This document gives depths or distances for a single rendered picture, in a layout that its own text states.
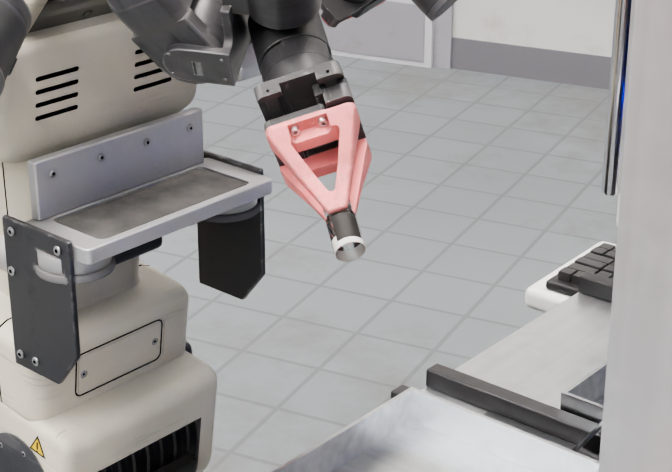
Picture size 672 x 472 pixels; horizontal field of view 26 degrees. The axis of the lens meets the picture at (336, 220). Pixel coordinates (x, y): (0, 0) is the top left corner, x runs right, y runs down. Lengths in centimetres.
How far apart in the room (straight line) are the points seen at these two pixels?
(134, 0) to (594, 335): 67
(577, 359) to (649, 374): 71
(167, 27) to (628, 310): 47
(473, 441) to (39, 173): 48
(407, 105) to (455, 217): 104
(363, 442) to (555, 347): 29
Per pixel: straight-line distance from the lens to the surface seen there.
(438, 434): 136
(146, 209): 144
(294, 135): 105
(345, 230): 100
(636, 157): 76
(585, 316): 160
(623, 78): 188
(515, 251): 395
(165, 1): 110
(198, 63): 113
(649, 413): 81
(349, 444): 131
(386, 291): 370
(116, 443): 157
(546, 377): 147
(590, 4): 533
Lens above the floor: 158
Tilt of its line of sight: 22 degrees down
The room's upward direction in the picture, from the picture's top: straight up
